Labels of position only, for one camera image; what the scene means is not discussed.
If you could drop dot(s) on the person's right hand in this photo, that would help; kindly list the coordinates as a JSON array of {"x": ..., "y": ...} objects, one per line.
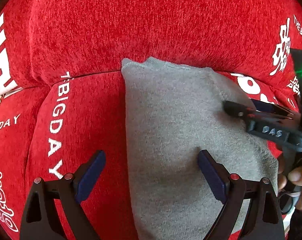
[{"x": 295, "y": 176}]

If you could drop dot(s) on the grey small garment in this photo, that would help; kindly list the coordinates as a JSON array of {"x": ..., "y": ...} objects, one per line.
[{"x": 172, "y": 113}]

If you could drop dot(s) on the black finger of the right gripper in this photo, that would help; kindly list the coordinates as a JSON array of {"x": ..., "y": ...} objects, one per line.
[
  {"x": 241, "y": 111},
  {"x": 271, "y": 108}
]

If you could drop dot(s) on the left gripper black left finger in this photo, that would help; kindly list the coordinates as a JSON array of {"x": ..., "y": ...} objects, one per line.
[{"x": 40, "y": 219}]

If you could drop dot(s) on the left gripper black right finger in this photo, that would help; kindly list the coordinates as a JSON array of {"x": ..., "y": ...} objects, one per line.
[{"x": 263, "y": 219}]

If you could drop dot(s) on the red sofa cover with lettering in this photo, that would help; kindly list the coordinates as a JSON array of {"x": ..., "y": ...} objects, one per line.
[{"x": 67, "y": 56}]

